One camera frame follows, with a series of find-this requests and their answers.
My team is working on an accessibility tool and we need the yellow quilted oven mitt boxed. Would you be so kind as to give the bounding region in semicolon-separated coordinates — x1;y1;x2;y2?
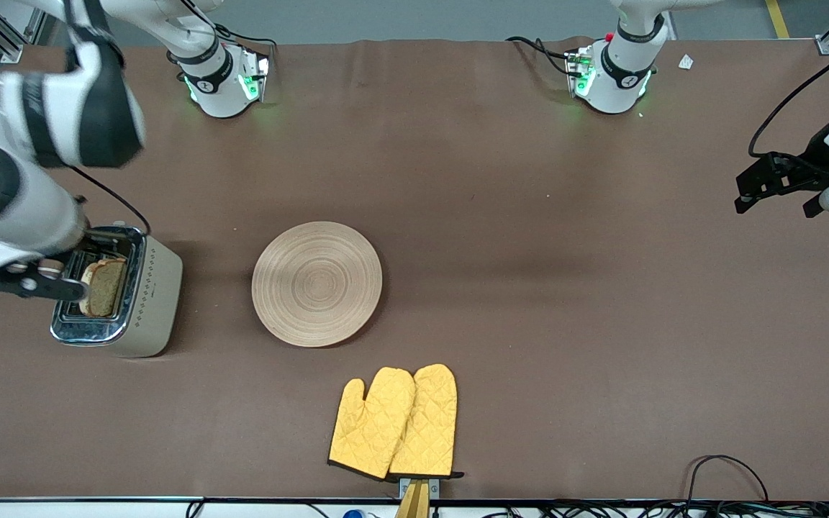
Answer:
389;363;464;481

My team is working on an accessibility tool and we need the black looped cable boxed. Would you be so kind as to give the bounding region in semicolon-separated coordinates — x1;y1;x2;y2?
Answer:
684;454;771;504

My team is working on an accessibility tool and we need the black cable bundle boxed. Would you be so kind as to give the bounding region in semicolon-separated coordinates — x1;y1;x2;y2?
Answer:
486;502;829;518

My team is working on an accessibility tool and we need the black base cable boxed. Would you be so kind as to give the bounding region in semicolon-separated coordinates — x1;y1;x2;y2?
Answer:
506;35;574;77
209;25;278;55

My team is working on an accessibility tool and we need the round wooden plate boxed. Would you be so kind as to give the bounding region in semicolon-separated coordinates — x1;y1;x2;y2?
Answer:
252;221;384;348

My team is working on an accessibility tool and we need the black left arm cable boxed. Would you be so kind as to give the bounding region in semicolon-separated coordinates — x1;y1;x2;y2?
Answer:
748;30;829;159

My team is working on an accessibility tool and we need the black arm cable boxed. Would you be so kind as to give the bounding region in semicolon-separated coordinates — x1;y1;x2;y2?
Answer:
69;165;152;235
748;30;829;159

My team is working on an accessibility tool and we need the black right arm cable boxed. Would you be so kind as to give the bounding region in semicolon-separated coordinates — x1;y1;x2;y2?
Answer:
69;165;152;235

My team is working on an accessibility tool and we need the brown table cover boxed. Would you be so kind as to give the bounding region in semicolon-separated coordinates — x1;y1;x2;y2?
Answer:
0;37;829;501

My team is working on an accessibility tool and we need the cream and chrome toaster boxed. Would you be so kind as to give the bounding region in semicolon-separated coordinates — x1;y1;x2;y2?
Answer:
50;224;184;358

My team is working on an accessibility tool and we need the grey metal bracket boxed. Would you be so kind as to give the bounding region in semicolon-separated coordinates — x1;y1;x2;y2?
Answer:
399;477;441;501

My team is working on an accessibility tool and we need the yellow quilted mitt with thumb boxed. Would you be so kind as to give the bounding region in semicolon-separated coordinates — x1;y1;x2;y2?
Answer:
327;367;416;481

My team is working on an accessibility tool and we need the brown bread slice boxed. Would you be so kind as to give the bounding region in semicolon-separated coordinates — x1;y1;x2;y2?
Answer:
80;257;128;318

